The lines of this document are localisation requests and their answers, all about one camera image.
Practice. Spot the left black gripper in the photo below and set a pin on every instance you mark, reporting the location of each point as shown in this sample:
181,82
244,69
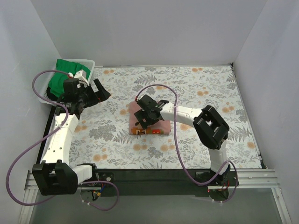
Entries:
94,94

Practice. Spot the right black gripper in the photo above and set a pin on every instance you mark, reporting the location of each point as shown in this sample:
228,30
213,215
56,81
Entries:
145,111

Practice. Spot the pink t-shirt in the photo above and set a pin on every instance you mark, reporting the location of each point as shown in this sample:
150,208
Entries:
161,127

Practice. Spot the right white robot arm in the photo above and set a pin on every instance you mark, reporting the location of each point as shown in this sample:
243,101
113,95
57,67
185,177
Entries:
210,127

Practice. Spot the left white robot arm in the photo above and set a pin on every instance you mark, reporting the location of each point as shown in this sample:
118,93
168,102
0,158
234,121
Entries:
53,174

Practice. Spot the white plastic basket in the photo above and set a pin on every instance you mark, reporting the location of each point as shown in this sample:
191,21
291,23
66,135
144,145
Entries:
55,80

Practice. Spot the floral table mat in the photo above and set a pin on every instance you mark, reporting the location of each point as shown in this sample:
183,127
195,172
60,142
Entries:
102,135

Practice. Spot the black garment in basket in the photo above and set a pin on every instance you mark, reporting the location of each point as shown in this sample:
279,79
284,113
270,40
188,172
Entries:
50,95

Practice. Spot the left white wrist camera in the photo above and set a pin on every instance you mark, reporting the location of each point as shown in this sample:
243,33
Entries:
80,75

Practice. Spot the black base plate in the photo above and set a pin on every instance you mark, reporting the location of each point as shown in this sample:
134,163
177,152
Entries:
160,182

